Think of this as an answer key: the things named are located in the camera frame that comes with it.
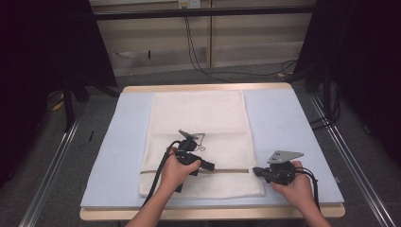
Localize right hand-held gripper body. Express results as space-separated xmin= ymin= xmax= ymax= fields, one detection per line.
xmin=262 ymin=150 xmax=305 ymax=186

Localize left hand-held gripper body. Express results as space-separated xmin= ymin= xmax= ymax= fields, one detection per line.
xmin=175 ymin=129 xmax=208 ymax=166

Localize white towel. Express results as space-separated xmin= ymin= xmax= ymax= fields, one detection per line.
xmin=138 ymin=90 xmax=266 ymax=200

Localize person's right hand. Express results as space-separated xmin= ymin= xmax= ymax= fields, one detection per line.
xmin=270 ymin=160 xmax=317 ymax=212

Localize person's left hand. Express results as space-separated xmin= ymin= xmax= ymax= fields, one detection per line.
xmin=159 ymin=146 xmax=203 ymax=194

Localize wooden table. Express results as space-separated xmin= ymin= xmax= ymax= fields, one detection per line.
xmin=78 ymin=82 xmax=346 ymax=221

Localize light blue table mat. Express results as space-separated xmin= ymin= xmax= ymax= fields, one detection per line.
xmin=79 ymin=87 xmax=345 ymax=209

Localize black metal stand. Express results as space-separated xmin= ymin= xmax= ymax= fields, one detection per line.
xmin=61 ymin=75 xmax=78 ymax=132
xmin=321 ymin=68 xmax=335 ymax=121

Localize yellow tape strip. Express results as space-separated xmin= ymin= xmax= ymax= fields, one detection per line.
xmin=51 ymin=94 xmax=66 ymax=112

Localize black horizontal bar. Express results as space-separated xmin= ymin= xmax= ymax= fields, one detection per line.
xmin=94 ymin=5 xmax=317 ymax=22

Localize black curtain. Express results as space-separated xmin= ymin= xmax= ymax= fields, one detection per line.
xmin=0 ymin=0 xmax=118 ymax=188
xmin=292 ymin=0 xmax=401 ymax=166

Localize right hand-held gripper black cable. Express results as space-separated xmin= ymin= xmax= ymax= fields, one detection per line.
xmin=294 ymin=166 xmax=322 ymax=213

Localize hand-held gripper black cable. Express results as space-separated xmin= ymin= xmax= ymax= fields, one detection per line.
xmin=142 ymin=140 xmax=182 ymax=208
xmin=294 ymin=166 xmax=322 ymax=213

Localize left hand-held gripper black cable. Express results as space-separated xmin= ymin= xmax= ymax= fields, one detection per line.
xmin=142 ymin=140 xmax=182 ymax=208

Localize bundle of black floor cables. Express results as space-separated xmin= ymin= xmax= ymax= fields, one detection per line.
xmin=309 ymin=80 xmax=342 ymax=131

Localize metal floor rail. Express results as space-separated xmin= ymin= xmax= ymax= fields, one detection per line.
xmin=307 ymin=92 xmax=397 ymax=227
xmin=18 ymin=115 xmax=81 ymax=227

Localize long black floor cable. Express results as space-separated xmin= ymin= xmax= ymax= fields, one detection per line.
xmin=183 ymin=15 xmax=299 ymax=84

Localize white wall socket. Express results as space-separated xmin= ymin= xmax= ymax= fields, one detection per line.
xmin=178 ymin=0 xmax=202 ymax=9

